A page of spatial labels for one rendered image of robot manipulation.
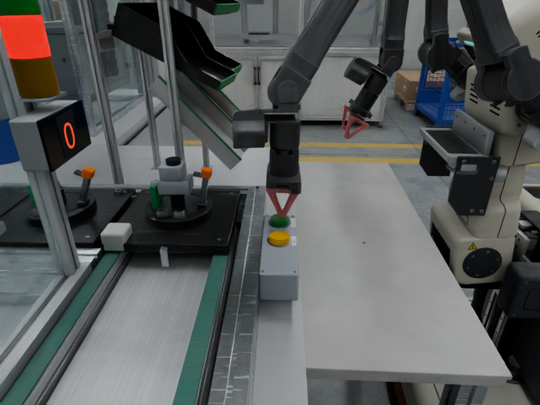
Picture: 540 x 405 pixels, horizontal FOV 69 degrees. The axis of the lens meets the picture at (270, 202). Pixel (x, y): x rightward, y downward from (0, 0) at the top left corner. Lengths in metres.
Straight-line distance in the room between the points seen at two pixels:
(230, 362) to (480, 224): 0.82
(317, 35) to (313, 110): 4.17
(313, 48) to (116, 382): 0.61
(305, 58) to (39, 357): 0.61
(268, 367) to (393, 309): 0.27
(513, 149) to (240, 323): 0.82
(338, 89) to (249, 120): 4.17
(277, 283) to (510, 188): 0.74
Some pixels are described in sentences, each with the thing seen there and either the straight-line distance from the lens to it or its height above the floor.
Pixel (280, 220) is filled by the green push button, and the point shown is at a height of 0.97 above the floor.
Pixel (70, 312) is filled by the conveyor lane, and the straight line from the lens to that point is 0.70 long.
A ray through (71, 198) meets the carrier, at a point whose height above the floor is 0.99.
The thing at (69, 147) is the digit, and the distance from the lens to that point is 0.65.
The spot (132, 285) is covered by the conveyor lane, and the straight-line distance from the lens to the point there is 0.77.
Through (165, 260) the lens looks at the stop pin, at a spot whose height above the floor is 0.94.
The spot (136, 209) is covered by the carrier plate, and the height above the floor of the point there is 0.97.
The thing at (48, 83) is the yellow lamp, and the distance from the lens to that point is 0.62.
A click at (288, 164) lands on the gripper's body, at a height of 1.10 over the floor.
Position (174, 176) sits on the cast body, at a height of 1.07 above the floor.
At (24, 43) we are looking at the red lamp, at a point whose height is 1.33.
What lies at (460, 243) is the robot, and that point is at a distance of 1.20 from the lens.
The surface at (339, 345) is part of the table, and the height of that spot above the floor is 0.86.
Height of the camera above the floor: 1.38
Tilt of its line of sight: 27 degrees down
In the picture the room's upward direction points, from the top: straight up
